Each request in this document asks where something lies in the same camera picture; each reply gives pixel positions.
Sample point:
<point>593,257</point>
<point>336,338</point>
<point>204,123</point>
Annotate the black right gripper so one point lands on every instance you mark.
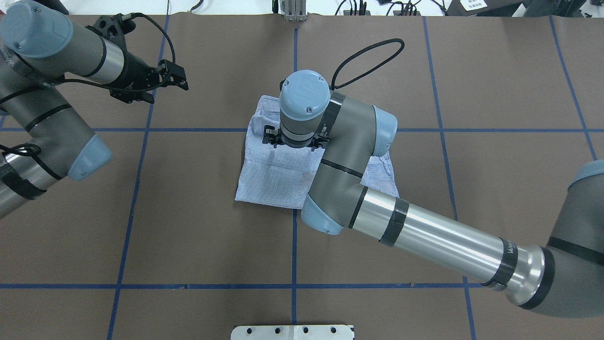
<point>270,137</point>

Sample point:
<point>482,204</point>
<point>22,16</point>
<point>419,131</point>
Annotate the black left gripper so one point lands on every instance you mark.
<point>134,69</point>

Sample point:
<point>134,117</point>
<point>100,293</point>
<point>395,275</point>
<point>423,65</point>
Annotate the blue striped button shirt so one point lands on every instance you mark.
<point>283,176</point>

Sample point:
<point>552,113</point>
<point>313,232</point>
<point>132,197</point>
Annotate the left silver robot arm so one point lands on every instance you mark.
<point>42,48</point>

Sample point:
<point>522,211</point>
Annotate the grey aluminium frame post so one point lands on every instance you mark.
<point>294,10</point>

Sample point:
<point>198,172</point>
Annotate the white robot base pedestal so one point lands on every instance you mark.
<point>294,332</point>

